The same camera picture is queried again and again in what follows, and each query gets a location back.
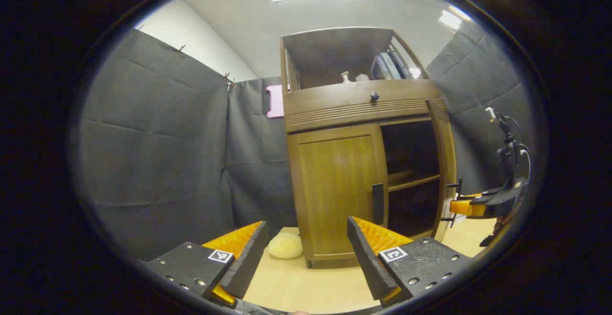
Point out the small white bottle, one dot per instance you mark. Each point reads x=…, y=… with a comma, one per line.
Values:
x=345, y=78

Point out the black round drawer knob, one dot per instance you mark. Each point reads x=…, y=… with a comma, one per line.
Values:
x=374, y=96

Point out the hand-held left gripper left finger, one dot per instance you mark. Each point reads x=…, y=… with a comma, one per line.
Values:
x=248, y=262

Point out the small white box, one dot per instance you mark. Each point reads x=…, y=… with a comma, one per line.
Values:
x=362, y=78

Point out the metal cloth clip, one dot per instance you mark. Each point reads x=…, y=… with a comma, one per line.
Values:
x=181, y=48
x=229, y=81

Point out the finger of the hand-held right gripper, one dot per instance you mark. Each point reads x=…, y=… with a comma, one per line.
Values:
x=461, y=207

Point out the wooden inner cabinet shelf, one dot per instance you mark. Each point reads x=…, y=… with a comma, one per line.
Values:
x=413, y=181

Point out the grey book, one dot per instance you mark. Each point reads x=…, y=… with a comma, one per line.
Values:
x=390, y=66

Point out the pale yellow round sponge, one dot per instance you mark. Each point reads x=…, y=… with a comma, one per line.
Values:
x=285, y=246

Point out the small ceiling light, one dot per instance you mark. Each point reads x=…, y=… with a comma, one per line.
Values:
x=450, y=19

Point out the brown wooden shoe cabinet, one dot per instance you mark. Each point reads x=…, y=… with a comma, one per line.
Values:
x=334, y=104

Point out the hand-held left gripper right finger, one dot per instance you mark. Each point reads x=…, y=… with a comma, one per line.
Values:
x=366, y=257

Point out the dark blue book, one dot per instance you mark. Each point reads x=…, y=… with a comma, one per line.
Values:
x=378, y=70

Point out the wooden cabinet door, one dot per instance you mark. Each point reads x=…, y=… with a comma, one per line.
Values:
x=444, y=152
x=334, y=190

